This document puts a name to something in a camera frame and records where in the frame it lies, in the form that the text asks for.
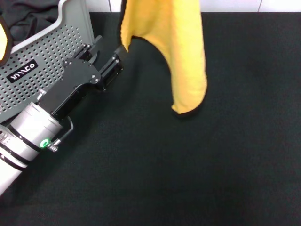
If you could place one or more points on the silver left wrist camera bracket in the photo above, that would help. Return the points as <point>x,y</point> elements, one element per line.
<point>3,135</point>

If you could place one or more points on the black cloth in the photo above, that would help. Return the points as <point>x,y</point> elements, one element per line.
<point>28,21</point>

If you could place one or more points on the yellow towel with black edge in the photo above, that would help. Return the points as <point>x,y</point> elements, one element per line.
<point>2,40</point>
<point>183,58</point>

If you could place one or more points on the grey perforated storage box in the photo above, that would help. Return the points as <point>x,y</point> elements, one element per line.
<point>47,42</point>

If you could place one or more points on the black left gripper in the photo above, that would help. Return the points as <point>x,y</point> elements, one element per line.
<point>75,77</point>

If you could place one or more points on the black tablecloth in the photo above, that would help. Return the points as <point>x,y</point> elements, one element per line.
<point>188,164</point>

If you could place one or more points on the silver metal fitting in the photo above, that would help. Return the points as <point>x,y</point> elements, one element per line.
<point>41,94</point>

